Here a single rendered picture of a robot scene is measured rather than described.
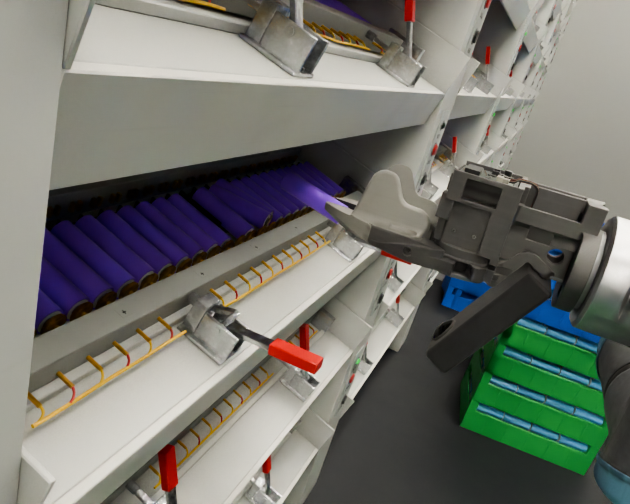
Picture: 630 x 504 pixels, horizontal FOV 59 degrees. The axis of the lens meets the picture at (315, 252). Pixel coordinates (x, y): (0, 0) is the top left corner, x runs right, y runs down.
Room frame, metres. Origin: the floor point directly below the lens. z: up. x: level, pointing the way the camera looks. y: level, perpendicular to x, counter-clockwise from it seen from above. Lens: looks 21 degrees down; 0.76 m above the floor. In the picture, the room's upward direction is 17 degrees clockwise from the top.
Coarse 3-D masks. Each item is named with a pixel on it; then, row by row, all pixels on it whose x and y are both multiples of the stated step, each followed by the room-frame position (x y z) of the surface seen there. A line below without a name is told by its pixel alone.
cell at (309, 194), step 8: (288, 176) 0.49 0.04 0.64; (296, 176) 0.49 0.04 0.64; (288, 184) 0.48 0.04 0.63; (296, 184) 0.48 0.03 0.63; (304, 184) 0.48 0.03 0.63; (312, 184) 0.49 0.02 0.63; (288, 192) 0.49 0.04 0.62; (296, 192) 0.48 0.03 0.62; (304, 192) 0.48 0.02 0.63; (312, 192) 0.48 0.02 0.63; (320, 192) 0.48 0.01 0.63; (304, 200) 0.48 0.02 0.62; (312, 200) 0.48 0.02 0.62; (320, 200) 0.47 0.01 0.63; (328, 200) 0.47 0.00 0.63; (336, 200) 0.48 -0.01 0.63; (312, 208) 0.48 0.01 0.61; (320, 208) 0.47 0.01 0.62; (328, 216) 0.47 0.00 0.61
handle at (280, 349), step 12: (228, 324) 0.33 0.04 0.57; (240, 336) 0.32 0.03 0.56; (252, 336) 0.32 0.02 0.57; (264, 336) 0.33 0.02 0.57; (264, 348) 0.32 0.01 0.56; (276, 348) 0.31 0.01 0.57; (288, 348) 0.32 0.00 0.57; (300, 348) 0.32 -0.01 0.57; (288, 360) 0.31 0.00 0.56; (300, 360) 0.31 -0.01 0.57; (312, 360) 0.31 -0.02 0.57; (312, 372) 0.30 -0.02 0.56
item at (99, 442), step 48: (336, 144) 0.77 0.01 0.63; (240, 288) 0.41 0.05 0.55; (288, 288) 0.45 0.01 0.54; (336, 288) 0.54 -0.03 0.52; (288, 336) 0.45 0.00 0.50; (144, 384) 0.27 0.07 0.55; (192, 384) 0.29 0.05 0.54; (48, 432) 0.21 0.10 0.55; (96, 432) 0.22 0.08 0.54; (144, 432) 0.24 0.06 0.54; (48, 480) 0.15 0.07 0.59; (96, 480) 0.20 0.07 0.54
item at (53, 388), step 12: (288, 252) 0.50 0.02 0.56; (276, 264) 0.47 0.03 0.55; (252, 276) 0.43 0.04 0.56; (228, 288) 0.39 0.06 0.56; (180, 312) 0.33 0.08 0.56; (156, 324) 0.31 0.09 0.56; (132, 336) 0.29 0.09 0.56; (132, 348) 0.29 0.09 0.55; (96, 360) 0.26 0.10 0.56; (108, 360) 0.26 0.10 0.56; (72, 372) 0.24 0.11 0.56; (84, 372) 0.25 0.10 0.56; (48, 384) 0.23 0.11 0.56; (60, 384) 0.23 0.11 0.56; (36, 396) 0.22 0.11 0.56; (48, 396) 0.22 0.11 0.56
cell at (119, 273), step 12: (60, 228) 0.33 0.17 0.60; (72, 228) 0.33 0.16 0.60; (60, 240) 0.33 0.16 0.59; (72, 240) 0.33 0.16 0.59; (84, 240) 0.33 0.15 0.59; (84, 252) 0.32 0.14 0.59; (96, 252) 0.33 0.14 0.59; (96, 264) 0.32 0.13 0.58; (108, 264) 0.32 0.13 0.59; (108, 276) 0.32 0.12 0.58; (120, 276) 0.32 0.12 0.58; (132, 276) 0.32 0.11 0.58; (120, 288) 0.32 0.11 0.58
